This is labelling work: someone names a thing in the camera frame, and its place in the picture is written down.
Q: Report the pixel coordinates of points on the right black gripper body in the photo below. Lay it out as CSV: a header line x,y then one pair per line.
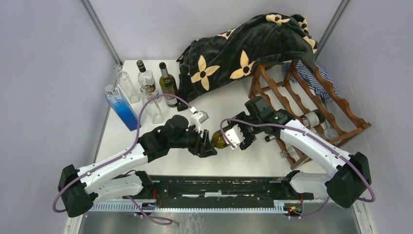
x,y
249,131

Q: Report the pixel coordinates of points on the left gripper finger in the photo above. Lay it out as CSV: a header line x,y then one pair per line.
x,y
206,143
207,152

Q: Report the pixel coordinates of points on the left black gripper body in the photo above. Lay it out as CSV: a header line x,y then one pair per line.
x,y
194,146

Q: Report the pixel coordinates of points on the dark wine bottle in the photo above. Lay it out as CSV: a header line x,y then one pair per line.
x,y
218,140
310,120

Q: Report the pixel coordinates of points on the dark wine bottle front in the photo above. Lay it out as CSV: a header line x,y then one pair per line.
x,y
310,120

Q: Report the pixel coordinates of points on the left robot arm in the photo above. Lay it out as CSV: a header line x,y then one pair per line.
x,y
80,189

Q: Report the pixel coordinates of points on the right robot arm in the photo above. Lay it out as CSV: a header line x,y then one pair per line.
x,y
347,176

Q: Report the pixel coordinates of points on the wooden wine rack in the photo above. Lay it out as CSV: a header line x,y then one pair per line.
x,y
276,87

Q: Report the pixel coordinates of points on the green wine bottle back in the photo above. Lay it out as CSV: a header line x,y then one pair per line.
x,y
168,85

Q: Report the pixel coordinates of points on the clear bottle black cap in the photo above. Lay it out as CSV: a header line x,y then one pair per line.
x,y
146,81

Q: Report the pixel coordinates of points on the tall clear glass bottle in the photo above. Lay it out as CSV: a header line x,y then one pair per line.
x,y
126,84

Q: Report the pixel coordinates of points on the blue liquid square bottle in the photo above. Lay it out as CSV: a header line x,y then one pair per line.
x,y
118,102

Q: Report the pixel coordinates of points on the black floral blanket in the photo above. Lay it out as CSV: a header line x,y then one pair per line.
x,y
213,62

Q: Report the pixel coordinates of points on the blue striped cloth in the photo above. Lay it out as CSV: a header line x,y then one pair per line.
x,y
307,76

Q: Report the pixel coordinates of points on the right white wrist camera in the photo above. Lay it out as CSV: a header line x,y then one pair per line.
x,y
234,136

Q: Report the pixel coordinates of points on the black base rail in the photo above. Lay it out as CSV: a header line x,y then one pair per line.
x,y
219,192

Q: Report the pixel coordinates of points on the white slotted cable duct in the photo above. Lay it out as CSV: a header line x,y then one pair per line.
x,y
129,206

